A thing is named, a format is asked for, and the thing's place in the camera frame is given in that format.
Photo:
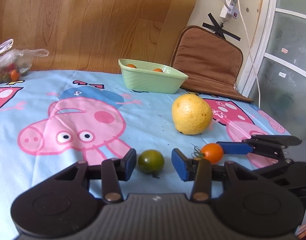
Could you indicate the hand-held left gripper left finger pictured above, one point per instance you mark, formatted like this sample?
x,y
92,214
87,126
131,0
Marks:
x,y
130,163

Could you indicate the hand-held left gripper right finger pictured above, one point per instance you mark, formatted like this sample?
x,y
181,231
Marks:
x,y
179,165

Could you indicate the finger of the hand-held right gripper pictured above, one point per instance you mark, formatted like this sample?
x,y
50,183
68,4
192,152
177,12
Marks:
x,y
275,167
234,148

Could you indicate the green cherry tomato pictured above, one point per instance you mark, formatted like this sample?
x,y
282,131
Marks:
x,y
151,161

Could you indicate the orange cherry tomato with stem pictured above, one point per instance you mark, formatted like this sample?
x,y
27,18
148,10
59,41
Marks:
x,y
212,153

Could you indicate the light green plastic bowl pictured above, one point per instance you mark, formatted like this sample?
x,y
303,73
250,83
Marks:
x,y
150,81

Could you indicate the large mandarin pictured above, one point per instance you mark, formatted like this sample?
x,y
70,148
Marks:
x,y
131,65

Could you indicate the large yellow lemon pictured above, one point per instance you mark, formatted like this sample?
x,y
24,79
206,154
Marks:
x,y
192,115

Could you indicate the printed cartoon pig blanket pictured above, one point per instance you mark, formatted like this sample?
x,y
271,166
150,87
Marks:
x,y
68,120

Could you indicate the brown seat cushion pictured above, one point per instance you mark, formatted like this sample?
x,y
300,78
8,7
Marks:
x,y
208,60

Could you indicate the black tape cross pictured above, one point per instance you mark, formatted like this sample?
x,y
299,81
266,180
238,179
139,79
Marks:
x,y
219,27

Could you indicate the wooden board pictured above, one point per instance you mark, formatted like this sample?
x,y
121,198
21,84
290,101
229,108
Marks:
x,y
93,22

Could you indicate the plastic bag of tomatoes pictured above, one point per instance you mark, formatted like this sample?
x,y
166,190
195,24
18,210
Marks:
x,y
10,65

